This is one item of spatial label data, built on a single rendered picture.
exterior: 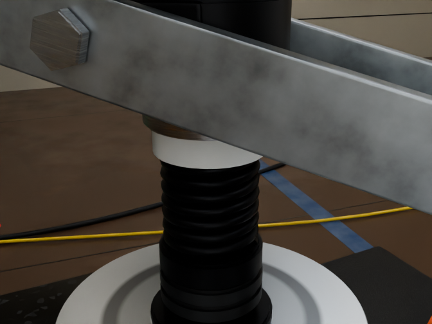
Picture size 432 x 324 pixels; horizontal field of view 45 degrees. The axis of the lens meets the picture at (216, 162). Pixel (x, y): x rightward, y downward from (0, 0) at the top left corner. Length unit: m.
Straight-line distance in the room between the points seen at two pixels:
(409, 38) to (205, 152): 6.18
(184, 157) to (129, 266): 0.16
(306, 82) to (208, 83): 0.05
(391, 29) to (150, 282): 5.94
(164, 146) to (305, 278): 0.17
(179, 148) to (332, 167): 0.09
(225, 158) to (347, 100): 0.08
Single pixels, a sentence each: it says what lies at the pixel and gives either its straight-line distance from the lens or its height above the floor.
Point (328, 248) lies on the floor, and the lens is 2.14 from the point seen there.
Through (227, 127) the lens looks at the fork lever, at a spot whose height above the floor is 0.98.
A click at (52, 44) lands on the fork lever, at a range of 0.27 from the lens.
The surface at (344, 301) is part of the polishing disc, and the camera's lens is 0.40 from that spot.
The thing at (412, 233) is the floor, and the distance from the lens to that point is 2.34.
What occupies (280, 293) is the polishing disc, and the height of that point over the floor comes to 0.83.
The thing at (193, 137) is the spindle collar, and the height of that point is 0.97.
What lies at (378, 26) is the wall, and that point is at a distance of 6.15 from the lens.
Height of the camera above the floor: 1.06
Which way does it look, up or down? 21 degrees down
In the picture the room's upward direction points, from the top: straight up
